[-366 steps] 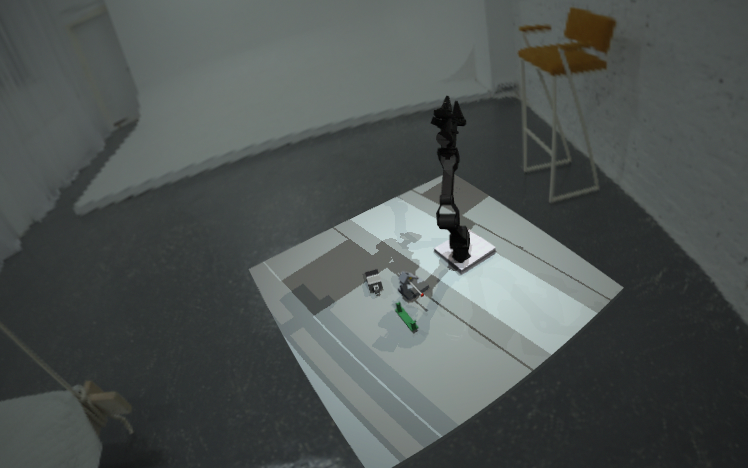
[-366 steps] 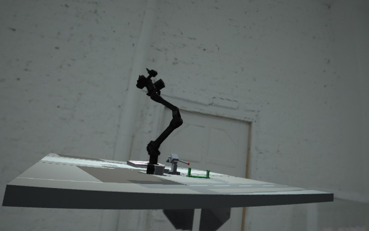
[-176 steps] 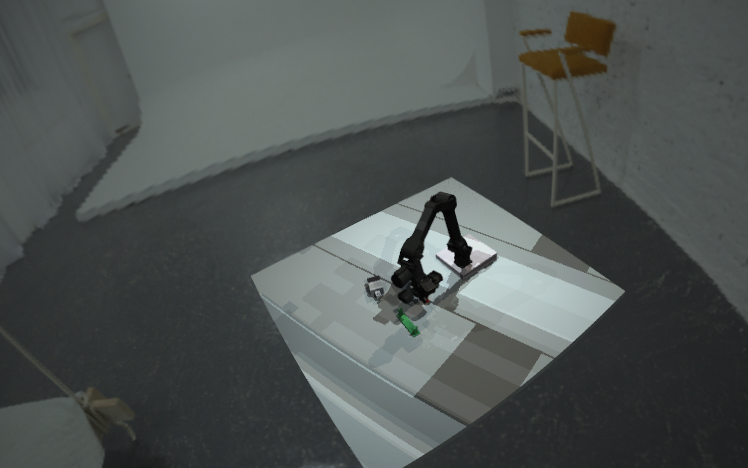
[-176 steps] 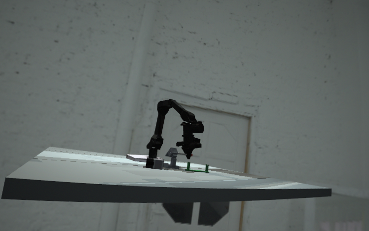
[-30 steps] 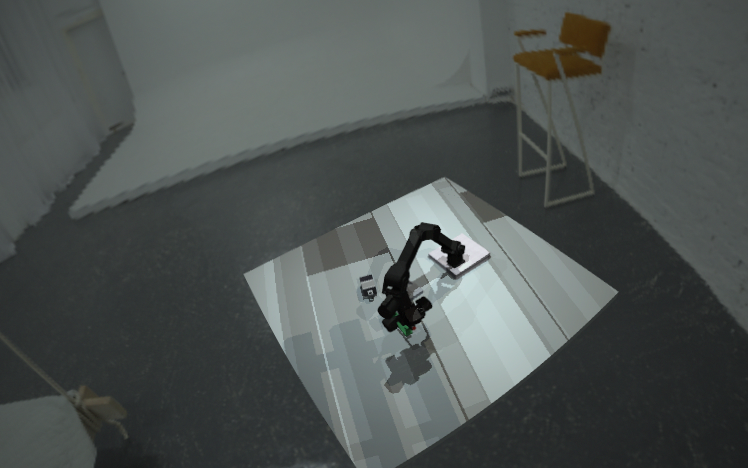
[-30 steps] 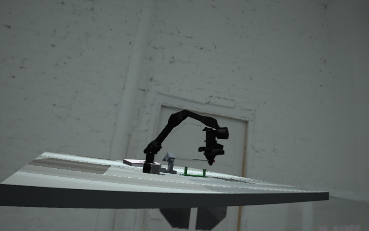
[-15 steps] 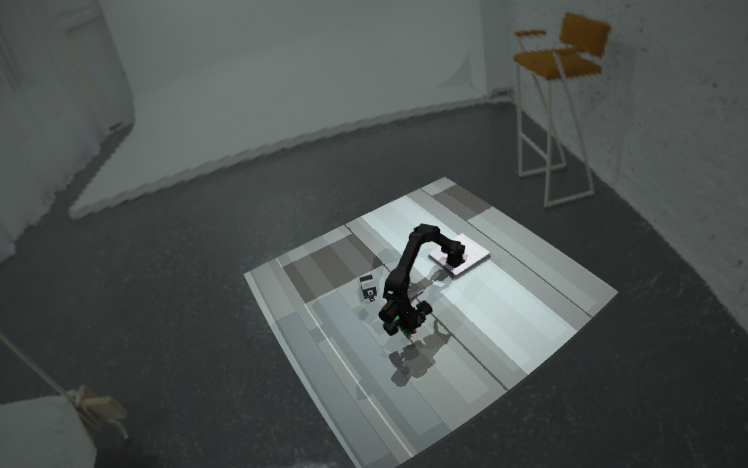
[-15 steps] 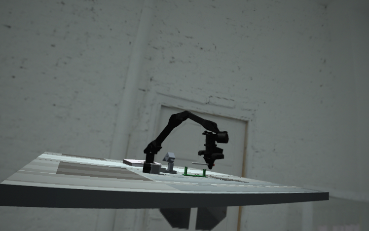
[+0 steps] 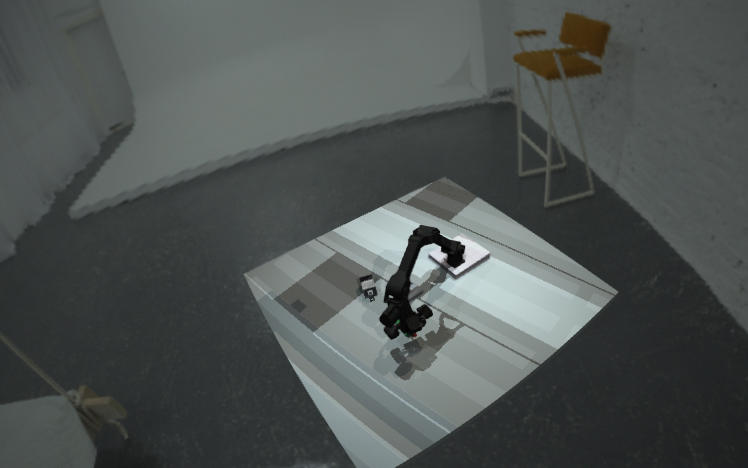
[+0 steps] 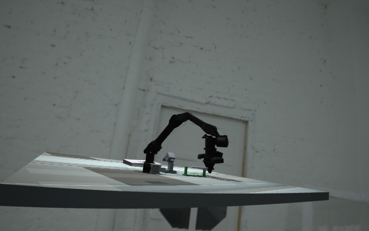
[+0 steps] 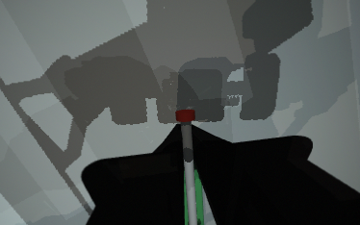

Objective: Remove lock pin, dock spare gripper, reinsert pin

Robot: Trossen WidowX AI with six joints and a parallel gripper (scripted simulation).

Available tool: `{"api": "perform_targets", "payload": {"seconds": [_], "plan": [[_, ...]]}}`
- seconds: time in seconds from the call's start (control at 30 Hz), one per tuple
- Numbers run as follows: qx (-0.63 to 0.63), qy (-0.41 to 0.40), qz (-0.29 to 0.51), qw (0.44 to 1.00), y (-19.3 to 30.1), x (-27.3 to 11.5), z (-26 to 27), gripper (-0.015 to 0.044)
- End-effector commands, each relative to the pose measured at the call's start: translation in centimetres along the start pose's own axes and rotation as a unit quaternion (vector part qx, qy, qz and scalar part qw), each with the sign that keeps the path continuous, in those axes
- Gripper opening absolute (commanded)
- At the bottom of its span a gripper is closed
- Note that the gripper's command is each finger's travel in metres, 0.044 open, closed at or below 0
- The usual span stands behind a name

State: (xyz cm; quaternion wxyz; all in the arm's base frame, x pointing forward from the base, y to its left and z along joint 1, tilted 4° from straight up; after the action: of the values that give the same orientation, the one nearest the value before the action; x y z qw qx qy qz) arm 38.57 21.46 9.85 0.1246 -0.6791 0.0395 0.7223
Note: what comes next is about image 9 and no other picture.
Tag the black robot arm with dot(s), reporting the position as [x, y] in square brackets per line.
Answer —
[399, 283]

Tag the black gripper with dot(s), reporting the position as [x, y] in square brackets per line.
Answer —
[393, 331]

